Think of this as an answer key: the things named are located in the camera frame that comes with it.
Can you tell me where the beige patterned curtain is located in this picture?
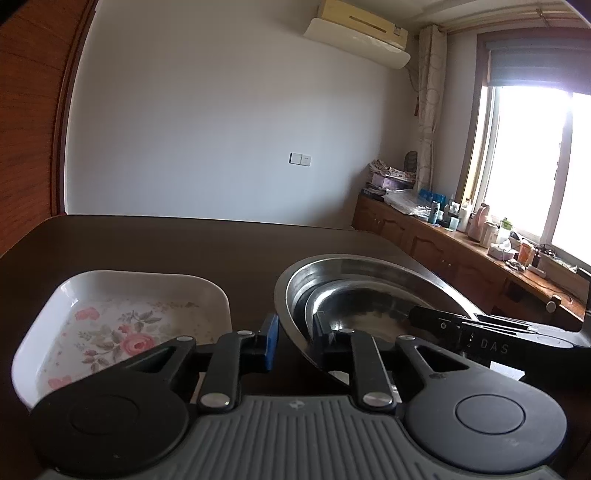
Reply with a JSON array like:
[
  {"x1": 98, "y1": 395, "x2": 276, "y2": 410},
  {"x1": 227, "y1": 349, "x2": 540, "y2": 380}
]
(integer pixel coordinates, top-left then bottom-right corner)
[{"x1": 416, "y1": 24, "x2": 446, "y2": 195}]

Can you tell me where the white floral rectangular plate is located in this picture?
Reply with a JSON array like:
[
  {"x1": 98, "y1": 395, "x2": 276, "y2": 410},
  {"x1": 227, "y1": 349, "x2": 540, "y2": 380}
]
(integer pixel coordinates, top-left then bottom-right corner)
[{"x1": 11, "y1": 270, "x2": 232, "y2": 411}]

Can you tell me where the large stainless steel bowl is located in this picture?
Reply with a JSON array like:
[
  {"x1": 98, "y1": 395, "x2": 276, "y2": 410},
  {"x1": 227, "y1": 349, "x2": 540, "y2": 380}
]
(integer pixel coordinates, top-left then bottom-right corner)
[{"x1": 273, "y1": 254, "x2": 483, "y2": 384}]

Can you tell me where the pile of newspapers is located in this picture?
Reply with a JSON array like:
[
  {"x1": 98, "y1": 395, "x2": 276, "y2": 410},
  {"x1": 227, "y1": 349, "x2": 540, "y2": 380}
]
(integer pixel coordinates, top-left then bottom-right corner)
[{"x1": 369, "y1": 159, "x2": 419, "y2": 179}]

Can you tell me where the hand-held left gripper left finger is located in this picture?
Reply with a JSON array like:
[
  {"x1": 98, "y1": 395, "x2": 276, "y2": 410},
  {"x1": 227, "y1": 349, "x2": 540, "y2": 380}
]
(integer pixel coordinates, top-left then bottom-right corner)
[{"x1": 122, "y1": 313, "x2": 281, "y2": 413}]

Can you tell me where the wooden louvered wardrobe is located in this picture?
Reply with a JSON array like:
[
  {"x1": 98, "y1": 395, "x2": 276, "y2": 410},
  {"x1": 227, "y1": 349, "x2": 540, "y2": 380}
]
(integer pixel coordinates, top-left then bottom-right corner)
[{"x1": 0, "y1": 0, "x2": 100, "y2": 259}]

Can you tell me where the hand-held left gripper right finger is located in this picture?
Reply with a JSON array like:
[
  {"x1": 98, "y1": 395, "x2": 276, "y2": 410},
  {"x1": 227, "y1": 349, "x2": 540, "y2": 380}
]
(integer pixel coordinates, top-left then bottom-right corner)
[{"x1": 313, "y1": 311, "x2": 469, "y2": 412}]

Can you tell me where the wooden cabinet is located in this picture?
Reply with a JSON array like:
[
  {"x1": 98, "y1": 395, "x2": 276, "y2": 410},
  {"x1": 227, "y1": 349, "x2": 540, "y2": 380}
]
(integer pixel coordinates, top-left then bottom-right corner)
[{"x1": 352, "y1": 191, "x2": 587, "y2": 333}]

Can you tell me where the purple box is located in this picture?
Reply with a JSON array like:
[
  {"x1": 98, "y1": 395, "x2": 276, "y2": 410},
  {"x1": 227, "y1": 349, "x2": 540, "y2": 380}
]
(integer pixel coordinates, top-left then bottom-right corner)
[{"x1": 372, "y1": 173, "x2": 416, "y2": 191}]

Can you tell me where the grey roller blind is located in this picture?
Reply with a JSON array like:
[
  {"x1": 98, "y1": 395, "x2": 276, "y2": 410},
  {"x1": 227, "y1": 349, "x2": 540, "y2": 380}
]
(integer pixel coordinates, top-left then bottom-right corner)
[{"x1": 487, "y1": 39, "x2": 591, "y2": 95}]

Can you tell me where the small stainless steel bowl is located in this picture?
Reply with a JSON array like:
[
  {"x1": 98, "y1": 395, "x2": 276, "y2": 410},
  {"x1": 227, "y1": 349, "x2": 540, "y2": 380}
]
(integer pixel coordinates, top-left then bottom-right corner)
[{"x1": 314, "y1": 288, "x2": 444, "y2": 352}]

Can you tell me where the medium stainless steel bowl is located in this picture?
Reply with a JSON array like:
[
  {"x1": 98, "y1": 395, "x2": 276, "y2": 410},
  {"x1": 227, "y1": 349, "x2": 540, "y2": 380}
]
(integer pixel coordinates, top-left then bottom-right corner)
[{"x1": 298, "y1": 277, "x2": 462, "y2": 365}]

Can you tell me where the clear plastic bag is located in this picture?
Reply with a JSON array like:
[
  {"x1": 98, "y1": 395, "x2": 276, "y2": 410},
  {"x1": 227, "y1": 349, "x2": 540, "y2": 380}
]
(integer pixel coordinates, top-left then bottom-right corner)
[{"x1": 383, "y1": 189, "x2": 435, "y2": 216}]

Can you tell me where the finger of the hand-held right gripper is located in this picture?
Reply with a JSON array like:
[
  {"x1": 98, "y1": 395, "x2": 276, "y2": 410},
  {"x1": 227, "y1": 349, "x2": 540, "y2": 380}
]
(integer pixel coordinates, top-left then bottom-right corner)
[
  {"x1": 409, "y1": 306, "x2": 533, "y2": 371},
  {"x1": 475, "y1": 314, "x2": 581, "y2": 333}
]

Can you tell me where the cream wall air conditioner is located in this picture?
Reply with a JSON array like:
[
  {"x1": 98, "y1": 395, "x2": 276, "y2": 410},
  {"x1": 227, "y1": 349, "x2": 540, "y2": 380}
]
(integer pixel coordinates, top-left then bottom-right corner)
[{"x1": 303, "y1": 0, "x2": 411, "y2": 70}]

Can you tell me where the pink kettle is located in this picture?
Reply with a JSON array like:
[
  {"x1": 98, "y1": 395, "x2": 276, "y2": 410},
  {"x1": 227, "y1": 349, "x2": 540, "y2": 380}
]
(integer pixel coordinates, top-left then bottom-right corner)
[{"x1": 468, "y1": 203, "x2": 490, "y2": 241}]

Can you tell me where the white tissue pack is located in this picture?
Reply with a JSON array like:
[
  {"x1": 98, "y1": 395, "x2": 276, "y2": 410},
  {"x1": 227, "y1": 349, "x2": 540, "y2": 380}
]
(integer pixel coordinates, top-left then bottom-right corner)
[{"x1": 487, "y1": 240, "x2": 515, "y2": 262}]

